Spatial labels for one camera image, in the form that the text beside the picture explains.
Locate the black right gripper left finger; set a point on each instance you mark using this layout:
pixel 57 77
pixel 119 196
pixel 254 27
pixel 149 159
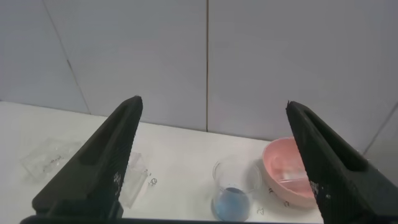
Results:
pixel 99 168

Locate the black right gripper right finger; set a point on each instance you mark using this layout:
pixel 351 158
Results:
pixel 339 174

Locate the clear acrylic test tube rack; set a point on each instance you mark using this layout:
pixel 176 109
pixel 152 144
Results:
pixel 46 158

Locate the pink bowl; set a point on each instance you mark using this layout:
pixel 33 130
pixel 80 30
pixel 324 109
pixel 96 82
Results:
pixel 280 149

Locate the clear plastic beaker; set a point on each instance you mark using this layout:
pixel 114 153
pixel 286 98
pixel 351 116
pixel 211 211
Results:
pixel 233 199

